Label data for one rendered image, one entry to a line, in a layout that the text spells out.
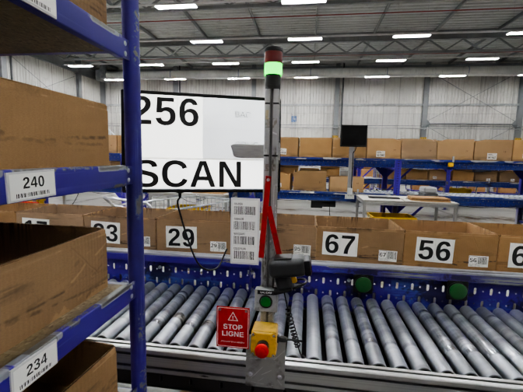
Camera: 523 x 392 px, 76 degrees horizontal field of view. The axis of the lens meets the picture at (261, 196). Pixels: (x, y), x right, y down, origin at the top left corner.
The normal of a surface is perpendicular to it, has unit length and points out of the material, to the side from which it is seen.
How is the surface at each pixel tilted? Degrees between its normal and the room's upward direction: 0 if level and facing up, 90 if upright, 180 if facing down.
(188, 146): 86
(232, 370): 90
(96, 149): 90
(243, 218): 90
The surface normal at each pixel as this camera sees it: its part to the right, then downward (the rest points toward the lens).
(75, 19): 0.99, 0.04
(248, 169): 0.21, 0.05
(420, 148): -0.15, 0.11
